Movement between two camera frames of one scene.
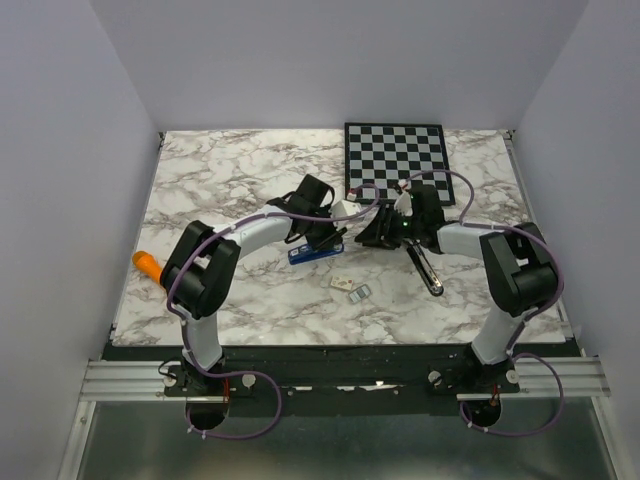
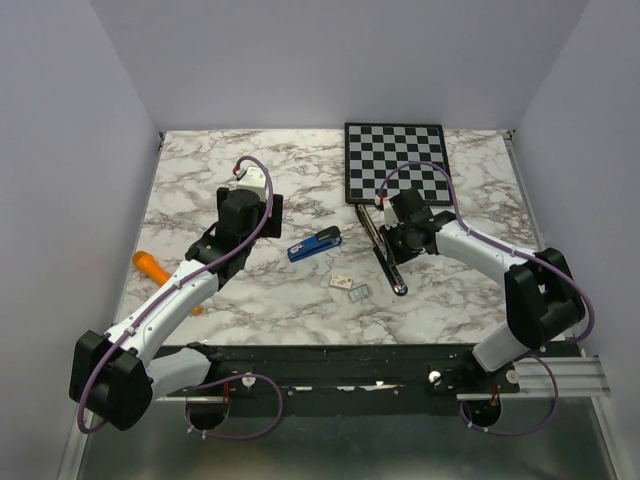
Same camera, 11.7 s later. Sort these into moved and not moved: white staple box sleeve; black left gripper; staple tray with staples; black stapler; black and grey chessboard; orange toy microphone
Moved: black stapler; black left gripper
Not moved: black and grey chessboard; white staple box sleeve; orange toy microphone; staple tray with staples
